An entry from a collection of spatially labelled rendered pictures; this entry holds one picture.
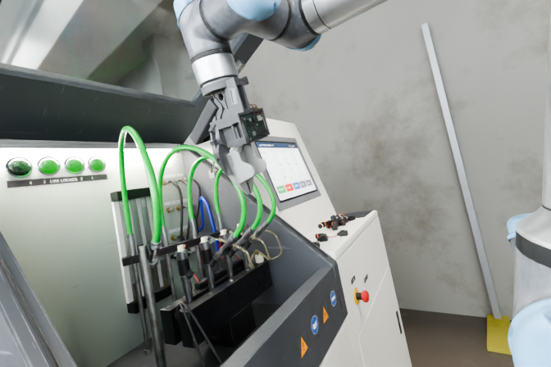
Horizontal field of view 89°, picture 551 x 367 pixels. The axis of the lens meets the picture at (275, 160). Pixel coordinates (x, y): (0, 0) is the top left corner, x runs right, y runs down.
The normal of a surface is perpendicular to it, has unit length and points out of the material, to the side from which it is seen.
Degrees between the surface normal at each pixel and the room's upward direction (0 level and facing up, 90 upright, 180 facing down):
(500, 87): 90
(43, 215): 90
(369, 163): 90
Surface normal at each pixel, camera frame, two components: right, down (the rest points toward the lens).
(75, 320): 0.85, -0.21
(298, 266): -0.50, 0.03
